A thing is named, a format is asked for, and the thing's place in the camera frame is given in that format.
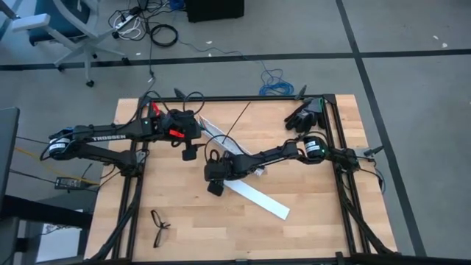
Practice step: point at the white power strip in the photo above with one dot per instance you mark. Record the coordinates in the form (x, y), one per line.
(124, 22)

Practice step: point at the swivel office chair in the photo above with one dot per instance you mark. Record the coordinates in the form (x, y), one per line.
(87, 44)

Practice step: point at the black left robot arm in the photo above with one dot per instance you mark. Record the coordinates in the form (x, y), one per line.
(110, 136)

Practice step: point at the dark side table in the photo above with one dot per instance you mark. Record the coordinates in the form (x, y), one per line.
(7, 147)

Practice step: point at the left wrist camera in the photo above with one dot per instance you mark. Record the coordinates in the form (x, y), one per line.
(184, 119)

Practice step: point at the black zip tie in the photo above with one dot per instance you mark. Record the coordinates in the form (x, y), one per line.
(236, 121)

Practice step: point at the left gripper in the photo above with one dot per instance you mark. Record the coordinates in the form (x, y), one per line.
(189, 154)

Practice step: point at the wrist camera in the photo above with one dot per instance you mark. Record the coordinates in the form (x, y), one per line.
(227, 168)
(184, 119)

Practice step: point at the grey metal mount bracket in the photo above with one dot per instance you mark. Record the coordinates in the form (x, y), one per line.
(371, 150)

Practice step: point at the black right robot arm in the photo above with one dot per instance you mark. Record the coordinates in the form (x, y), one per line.
(272, 156)

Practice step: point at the dark-framed eyeglasses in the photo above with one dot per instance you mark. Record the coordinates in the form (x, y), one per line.
(156, 217)

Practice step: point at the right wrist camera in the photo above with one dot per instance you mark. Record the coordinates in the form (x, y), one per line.
(227, 168)

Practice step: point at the white duct cover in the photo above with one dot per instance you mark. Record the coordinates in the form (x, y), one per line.
(265, 204)

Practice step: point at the black box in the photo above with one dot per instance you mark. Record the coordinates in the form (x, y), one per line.
(213, 11)

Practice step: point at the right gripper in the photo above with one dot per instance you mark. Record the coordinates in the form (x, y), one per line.
(215, 188)

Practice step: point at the black work glove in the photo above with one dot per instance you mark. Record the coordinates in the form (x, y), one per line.
(305, 117)

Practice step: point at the black aluminium table frame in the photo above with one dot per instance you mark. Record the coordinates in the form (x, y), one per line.
(276, 98)

